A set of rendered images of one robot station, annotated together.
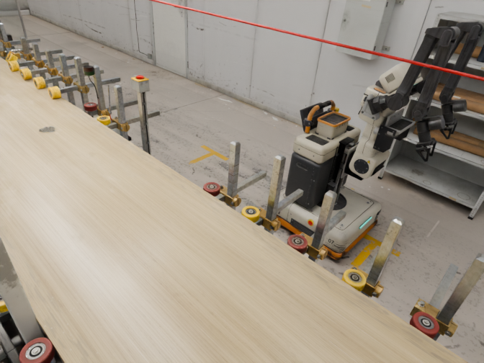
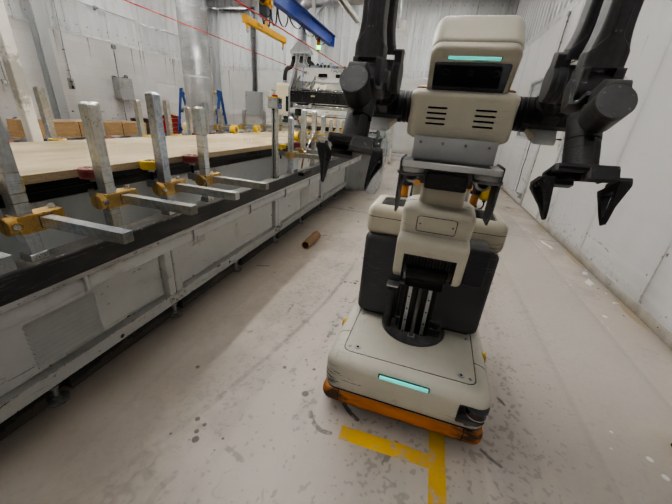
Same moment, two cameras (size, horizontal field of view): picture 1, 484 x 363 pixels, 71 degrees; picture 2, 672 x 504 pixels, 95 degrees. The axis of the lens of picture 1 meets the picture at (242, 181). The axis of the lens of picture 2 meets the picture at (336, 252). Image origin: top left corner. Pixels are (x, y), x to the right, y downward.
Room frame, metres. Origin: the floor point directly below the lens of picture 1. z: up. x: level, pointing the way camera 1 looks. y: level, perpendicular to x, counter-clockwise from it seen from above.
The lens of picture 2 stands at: (1.33, -1.59, 1.13)
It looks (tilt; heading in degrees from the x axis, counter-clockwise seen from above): 24 degrees down; 65
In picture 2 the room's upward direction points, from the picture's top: 5 degrees clockwise
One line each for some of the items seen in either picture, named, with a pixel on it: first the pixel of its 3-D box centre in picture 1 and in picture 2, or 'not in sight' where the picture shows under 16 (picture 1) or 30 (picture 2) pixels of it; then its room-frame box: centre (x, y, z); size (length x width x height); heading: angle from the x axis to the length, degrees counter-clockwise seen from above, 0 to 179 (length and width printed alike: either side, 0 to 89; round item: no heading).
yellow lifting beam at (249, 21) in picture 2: not in sight; (266, 30); (2.94, 6.01, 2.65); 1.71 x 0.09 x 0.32; 50
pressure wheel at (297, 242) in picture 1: (295, 250); (94, 182); (0.99, -0.24, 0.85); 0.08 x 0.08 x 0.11
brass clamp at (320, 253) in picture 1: (311, 246); (115, 198); (1.06, -0.32, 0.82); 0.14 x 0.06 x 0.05; 50
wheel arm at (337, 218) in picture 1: (319, 234); (141, 201); (1.15, -0.37, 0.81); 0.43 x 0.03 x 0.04; 140
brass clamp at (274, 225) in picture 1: (266, 219); (169, 186); (1.22, -0.13, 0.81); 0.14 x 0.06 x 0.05; 50
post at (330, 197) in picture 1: (318, 238); (105, 181); (1.05, -0.34, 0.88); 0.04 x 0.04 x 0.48; 50
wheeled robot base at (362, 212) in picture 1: (325, 210); (408, 346); (2.17, -0.69, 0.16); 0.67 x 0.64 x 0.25; 49
